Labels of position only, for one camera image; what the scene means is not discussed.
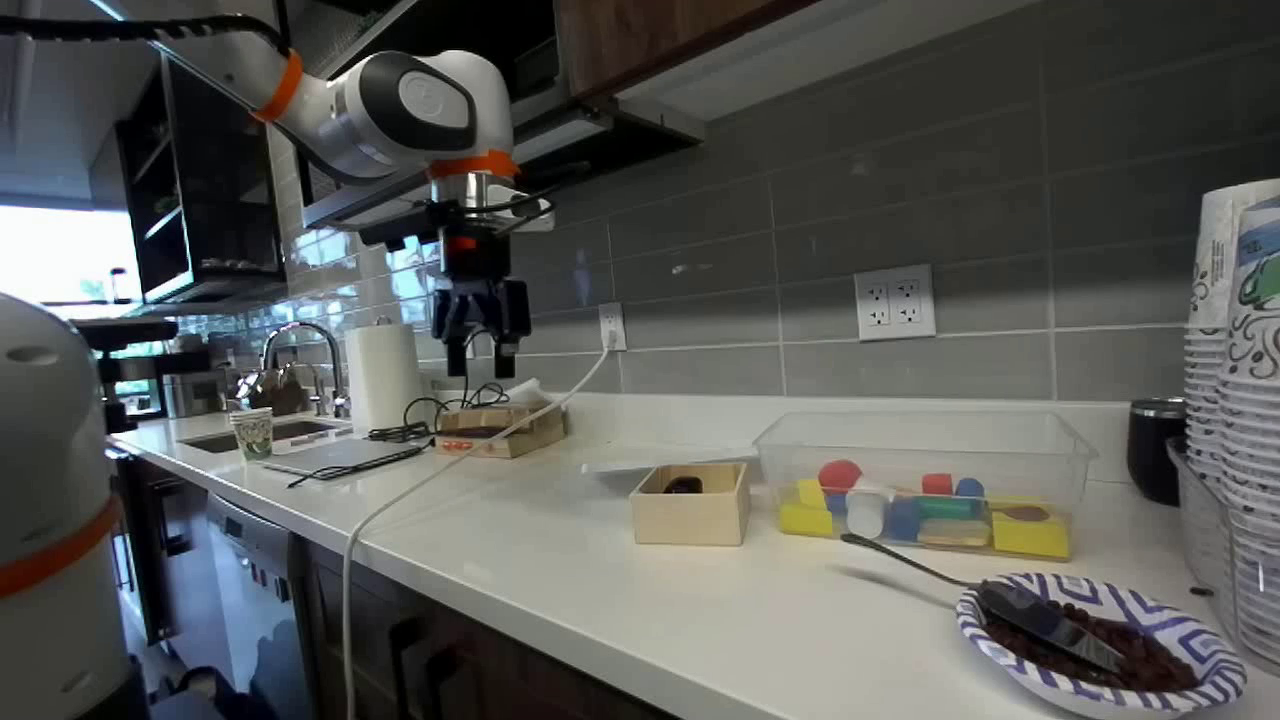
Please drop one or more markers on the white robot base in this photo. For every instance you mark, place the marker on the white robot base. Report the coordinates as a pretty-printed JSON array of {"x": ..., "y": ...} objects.
[{"x": 61, "y": 650}]

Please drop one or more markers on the small paper cup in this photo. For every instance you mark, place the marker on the small paper cup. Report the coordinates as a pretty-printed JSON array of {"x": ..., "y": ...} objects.
[{"x": 252, "y": 433}]

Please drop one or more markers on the patterned paper plate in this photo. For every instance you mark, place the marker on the patterned paper plate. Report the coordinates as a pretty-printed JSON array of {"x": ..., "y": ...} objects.
[{"x": 1168, "y": 663}]

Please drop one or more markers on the yellow block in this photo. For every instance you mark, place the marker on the yellow block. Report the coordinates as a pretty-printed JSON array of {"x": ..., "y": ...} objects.
[
  {"x": 1029, "y": 530},
  {"x": 806, "y": 509}
]

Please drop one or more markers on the stack of paper cups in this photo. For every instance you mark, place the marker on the stack of paper cups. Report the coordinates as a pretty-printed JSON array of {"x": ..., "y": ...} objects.
[{"x": 1232, "y": 410}]

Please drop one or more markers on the stacked cardboard boxes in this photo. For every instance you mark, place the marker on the stacked cardboard boxes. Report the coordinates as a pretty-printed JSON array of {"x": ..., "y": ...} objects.
[{"x": 502, "y": 433}]

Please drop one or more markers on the clear plastic box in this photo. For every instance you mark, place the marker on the clear plastic box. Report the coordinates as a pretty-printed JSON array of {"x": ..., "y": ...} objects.
[{"x": 931, "y": 478}]

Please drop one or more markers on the black tumbler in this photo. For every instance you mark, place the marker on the black tumbler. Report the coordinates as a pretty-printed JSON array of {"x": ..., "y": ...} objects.
[{"x": 1153, "y": 424}]

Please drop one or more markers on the white wall outlet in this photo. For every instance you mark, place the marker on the white wall outlet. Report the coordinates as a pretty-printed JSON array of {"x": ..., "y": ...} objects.
[
  {"x": 892, "y": 301},
  {"x": 608, "y": 325}
]

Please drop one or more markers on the yellow block left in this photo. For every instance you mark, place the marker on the yellow block left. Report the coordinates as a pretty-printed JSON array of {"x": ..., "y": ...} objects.
[{"x": 806, "y": 509}]

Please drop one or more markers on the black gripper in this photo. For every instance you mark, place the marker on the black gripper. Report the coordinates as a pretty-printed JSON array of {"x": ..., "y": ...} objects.
[{"x": 482, "y": 291}]

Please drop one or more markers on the yellow block right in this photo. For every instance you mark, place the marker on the yellow block right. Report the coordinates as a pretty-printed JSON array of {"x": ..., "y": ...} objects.
[{"x": 1029, "y": 530}]

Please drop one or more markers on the small wooden box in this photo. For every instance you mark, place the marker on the small wooden box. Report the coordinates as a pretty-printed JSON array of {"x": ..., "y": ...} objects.
[{"x": 702, "y": 505}]

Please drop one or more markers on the kitchen faucet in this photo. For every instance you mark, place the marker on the kitchen faucet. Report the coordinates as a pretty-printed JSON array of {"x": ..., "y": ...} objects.
[{"x": 314, "y": 358}]

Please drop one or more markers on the black spoon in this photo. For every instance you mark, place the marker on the black spoon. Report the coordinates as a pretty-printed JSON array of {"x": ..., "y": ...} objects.
[{"x": 1020, "y": 608}]

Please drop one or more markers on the grey tablet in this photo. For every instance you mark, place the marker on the grey tablet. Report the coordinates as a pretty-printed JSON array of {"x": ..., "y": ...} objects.
[{"x": 342, "y": 458}]

